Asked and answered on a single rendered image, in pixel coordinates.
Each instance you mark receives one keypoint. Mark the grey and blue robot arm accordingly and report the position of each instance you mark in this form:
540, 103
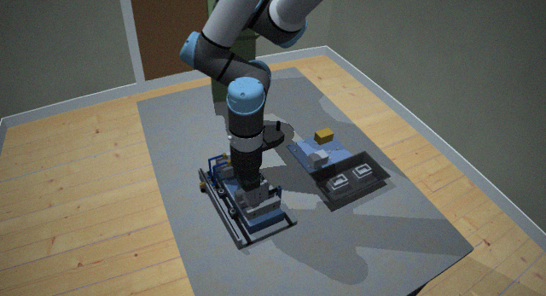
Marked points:
280, 21

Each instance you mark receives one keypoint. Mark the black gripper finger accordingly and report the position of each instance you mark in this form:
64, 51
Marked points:
259, 192

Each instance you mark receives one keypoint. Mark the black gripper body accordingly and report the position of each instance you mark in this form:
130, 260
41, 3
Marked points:
246, 154

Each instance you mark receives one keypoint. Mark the yellow rectangular block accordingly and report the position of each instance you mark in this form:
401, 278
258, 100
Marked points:
323, 136

